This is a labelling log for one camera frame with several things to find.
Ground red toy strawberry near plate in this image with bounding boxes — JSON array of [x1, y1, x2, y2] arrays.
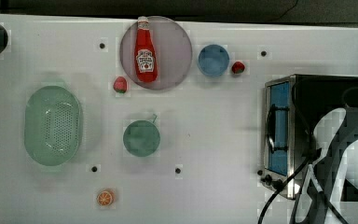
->
[[113, 77, 128, 93]]

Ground grey round plate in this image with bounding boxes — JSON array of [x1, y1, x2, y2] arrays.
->
[[119, 16, 193, 91]]

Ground blue bowl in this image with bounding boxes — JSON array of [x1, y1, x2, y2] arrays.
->
[[198, 44, 229, 77]]

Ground green oval colander basket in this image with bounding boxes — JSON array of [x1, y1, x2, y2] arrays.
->
[[24, 86, 82, 166]]

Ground orange slice toy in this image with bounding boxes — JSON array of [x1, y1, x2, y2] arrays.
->
[[96, 189, 115, 206]]

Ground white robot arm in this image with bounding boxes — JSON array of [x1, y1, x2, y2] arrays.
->
[[290, 108, 358, 224]]

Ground green metal cup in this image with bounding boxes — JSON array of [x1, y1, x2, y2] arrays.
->
[[123, 115, 161, 157]]

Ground red toy strawberry near bowl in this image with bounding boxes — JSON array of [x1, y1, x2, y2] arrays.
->
[[231, 62, 245, 74]]

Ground red ketchup bottle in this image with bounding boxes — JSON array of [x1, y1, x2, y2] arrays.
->
[[134, 16, 158, 83]]

